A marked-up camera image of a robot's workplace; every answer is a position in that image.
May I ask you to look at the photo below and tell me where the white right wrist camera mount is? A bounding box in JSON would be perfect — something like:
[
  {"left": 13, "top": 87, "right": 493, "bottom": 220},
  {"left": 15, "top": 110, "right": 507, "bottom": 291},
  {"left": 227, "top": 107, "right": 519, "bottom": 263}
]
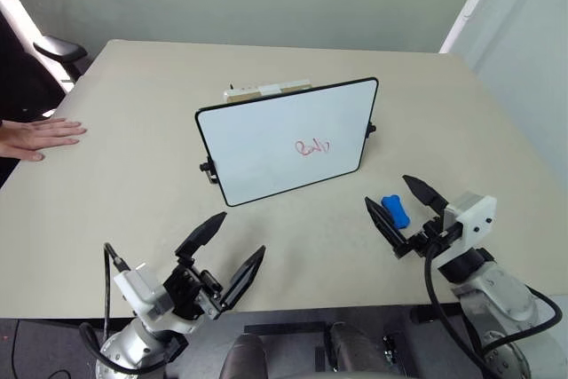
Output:
[{"left": 432, "top": 191, "right": 498, "bottom": 265}]

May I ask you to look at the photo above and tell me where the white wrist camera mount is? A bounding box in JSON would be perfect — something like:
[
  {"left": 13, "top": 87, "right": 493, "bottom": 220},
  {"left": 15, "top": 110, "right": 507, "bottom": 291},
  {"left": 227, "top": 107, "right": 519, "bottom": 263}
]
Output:
[
  {"left": 113, "top": 263, "right": 197, "bottom": 335},
  {"left": 432, "top": 191, "right": 498, "bottom": 265}
]

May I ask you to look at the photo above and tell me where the dark rounded shape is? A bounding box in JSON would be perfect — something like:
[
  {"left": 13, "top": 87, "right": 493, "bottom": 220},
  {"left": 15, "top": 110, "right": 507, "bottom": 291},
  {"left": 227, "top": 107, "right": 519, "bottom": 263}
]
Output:
[{"left": 221, "top": 333, "right": 268, "bottom": 379}]

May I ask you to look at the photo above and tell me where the blue eraser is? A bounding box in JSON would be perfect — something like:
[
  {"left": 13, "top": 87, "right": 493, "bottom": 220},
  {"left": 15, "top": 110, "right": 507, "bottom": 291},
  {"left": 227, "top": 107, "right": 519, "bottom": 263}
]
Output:
[{"left": 381, "top": 194, "right": 412, "bottom": 231}]

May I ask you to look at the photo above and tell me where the person's bare hand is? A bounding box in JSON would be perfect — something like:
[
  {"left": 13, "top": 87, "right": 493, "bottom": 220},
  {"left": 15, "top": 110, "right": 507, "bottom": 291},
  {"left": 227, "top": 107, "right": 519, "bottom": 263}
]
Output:
[{"left": 1, "top": 117, "right": 88, "bottom": 162}]

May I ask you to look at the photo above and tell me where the white and cardboard box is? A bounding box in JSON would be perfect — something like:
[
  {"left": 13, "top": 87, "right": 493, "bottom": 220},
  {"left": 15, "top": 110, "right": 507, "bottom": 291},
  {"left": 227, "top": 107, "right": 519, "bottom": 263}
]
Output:
[{"left": 223, "top": 80, "right": 312, "bottom": 103}]

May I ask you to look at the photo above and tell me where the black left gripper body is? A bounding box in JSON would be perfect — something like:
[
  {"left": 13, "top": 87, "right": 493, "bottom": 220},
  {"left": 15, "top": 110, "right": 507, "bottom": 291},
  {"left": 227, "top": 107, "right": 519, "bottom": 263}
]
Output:
[{"left": 162, "top": 257, "right": 224, "bottom": 321}]

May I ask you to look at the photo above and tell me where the black-framed whiteboard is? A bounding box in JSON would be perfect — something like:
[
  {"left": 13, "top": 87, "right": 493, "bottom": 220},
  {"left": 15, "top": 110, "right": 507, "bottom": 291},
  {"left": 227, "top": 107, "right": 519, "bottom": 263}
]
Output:
[{"left": 193, "top": 77, "right": 380, "bottom": 208}]

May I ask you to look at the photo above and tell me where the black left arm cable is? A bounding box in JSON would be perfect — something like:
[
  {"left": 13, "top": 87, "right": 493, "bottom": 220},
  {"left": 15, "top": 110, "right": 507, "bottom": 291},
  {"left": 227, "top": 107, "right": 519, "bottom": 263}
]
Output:
[{"left": 78, "top": 242, "right": 150, "bottom": 376}]

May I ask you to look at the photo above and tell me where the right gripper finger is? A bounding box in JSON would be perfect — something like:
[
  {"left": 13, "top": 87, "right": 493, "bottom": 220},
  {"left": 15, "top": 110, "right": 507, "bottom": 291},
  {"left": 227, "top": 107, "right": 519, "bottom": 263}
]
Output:
[
  {"left": 401, "top": 174, "right": 448, "bottom": 219},
  {"left": 364, "top": 195, "right": 408, "bottom": 257}
]

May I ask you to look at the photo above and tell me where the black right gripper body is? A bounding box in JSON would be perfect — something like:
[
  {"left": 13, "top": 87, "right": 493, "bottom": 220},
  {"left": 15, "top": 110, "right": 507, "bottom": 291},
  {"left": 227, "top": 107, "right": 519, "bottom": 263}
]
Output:
[{"left": 391, "top": 213, "right": 465, "bottom": 261}]

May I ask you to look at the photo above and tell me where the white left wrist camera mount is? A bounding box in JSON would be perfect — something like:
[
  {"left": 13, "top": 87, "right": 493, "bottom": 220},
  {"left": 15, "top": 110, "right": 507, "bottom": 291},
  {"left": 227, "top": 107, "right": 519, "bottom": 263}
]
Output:
[{"left": 113, "top": 263, "right": 197, "bottom": 335}]

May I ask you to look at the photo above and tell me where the black office chair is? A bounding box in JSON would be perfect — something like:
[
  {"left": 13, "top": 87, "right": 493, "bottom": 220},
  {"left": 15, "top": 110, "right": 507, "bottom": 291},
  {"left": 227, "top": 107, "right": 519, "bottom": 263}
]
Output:
[{"left": 0, "top": 0, "right": 89, "bottom": 125}]

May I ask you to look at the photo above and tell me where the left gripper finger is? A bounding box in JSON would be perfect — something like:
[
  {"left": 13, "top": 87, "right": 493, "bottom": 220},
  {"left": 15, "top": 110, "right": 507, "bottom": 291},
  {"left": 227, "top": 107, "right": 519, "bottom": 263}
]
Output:
[
  {"left": 219, "top": 244, "right": 267, "bottom": 310},
  {"left": 174, "top": 212, "right": 228, "bottom": 261}
]

